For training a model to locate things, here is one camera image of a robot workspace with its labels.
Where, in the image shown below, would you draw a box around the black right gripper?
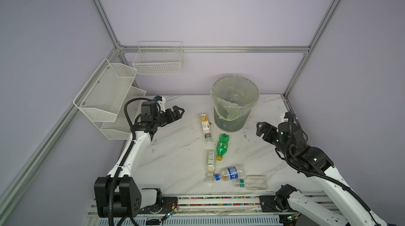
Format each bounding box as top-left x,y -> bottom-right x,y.
253,121 -> 292,160

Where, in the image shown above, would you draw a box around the clear bottle sunflower label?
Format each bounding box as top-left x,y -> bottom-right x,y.
200,114 -> 213,144

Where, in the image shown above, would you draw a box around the green soda bottle yellow cap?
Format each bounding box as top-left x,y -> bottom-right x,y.
216,133 -> 230,161

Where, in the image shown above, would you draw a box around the small bottle green white label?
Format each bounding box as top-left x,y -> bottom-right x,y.
205,150 -> 216,183

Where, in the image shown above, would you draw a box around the bottle blue label white cap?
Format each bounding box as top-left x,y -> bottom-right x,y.
225,93 -> 240,104

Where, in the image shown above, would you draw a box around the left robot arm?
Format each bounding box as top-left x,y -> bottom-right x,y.
94,96 -> 185,226

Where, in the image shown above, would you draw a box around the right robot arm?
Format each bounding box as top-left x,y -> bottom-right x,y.
256,122 -> 387,226

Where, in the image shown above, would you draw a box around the grey mesh waste bin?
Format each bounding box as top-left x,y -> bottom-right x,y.
210,75 -> 260,132

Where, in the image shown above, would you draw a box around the green plastic bin liner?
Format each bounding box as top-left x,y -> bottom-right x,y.
209,75 -> 260,122

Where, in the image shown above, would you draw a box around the clear bottle green cap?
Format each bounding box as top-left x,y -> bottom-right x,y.
234,175 -> 269,191

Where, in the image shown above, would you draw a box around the white mesh two-tier shelf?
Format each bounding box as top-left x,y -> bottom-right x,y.
73,59 -> 146,140

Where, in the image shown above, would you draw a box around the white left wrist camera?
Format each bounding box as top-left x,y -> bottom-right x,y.
153,95 -> 166,112

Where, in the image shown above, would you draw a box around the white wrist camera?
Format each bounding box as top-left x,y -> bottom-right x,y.
153,95 -> 166,112
280,112 -> 300,126

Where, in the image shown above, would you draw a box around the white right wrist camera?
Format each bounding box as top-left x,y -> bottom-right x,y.
280,112 -> 300,126

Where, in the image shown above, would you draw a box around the white wire wall basket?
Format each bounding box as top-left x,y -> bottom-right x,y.
132,41 -> 184,75

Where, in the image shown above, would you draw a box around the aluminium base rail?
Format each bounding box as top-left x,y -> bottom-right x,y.
85,191 -> 349,226

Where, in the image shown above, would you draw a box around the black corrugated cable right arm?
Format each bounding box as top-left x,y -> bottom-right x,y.
274,110 -> 380,226

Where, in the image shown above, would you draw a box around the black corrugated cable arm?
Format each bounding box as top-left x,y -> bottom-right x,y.
274,110 -> 380,226
107,97 -> 153,226

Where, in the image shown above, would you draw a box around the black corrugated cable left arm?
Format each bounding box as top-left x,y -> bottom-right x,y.
107,97 -> 153,226

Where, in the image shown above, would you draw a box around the aluminium frame profile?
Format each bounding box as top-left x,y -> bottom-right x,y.
1,0 -> 332,194

